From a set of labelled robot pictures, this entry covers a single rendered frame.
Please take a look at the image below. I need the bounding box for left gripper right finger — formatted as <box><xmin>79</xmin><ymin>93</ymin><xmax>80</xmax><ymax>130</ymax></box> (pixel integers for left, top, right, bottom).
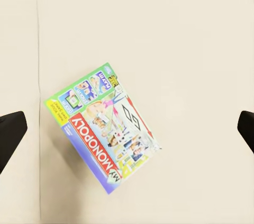
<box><xmin>237</xmin><ymin>110</ymin><xmax>254</xmax><ymax>153</ymax></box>

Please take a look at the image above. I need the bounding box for board game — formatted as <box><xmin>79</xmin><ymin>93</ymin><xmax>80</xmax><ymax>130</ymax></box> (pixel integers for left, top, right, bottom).
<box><xmin>43</xmin><ymin>62</ymin><xmax>161</xmax><ymax>195</ymax></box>

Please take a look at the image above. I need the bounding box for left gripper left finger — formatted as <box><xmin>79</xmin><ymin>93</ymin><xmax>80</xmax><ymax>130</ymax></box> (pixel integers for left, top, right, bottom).
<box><xmin>0</xmin><ymin>111</ymin><xmax>28</xmax><ymax>174</ymax></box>

